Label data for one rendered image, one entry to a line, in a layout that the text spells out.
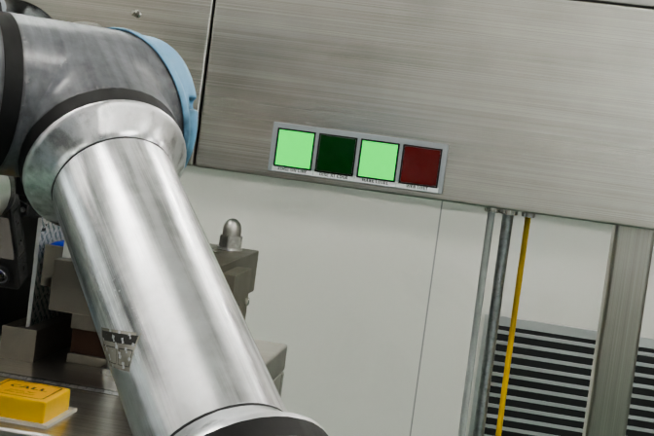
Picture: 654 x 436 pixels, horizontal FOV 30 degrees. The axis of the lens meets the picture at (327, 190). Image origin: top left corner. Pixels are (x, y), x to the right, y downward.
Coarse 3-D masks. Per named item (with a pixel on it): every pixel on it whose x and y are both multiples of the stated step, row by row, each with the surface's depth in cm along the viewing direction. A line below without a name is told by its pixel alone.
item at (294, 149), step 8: (280, 136) 173; (288, 136) 173; (296, 136) 173; (304, 136) 173; (312, 136) 172; (280, 144) 173; (288, 144) 173; (296, 144) 173; (304, 144) 173; (280, 152) 173; (288, 152) 173; (296, 152) 173; (304, 152) 173; (280, 160) 173; (288, 160) 173; (296, 160) 173; (304, 160) 173
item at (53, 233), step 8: (40, 224) 146; (48, 224) 148; (40, 232) 146; (48, 232) 148; (56, 232) 151; (40, 240) 146; (48, 240) 149; (56, 240) 152; (40, 248) 147; (40, 256) 147
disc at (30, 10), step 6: (6, 0) 145; (12, 0) 145; (18, 0) 145; (6, 6) 145; (12, 6) 145; (18, 6) 145; (24, 6) 145; (30, 6) 145; (36, 6) 145; (12, 12) 145; (18, 12) 145; (24, 12) 145; (30, 12) 145; (36, 12) 145; (42, 12) 144
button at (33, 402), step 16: (0, 384) 122; (16, 384) 123; (32, 384) 124; (0, 400) 118; (16, 400) 118; (32, 400) 118; (48, 400) 119; (64, 400) 123; (0, 416) 118; (16, 416) 118; (32, 416) 118; (48, 416) 119
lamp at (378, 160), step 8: (368, 144) 171; (376, 144) 171; (384, 144) 171; (392, 144) 171; (368, 152) 171; (376, 152) 171; (384, 152) 171; (392, 152) 171; (360, 160) 172; (368, 160) 171; (376, 160) 171; (384, 160) 171; (392, 160) 171; (360, 168) 172; (368, 168) 171; (376, 168) 171; (384, 168) 171; (392, 168) 171; (368, 176) 172; (376, 176) 171; (384, 176) 171; (392, 176) 171
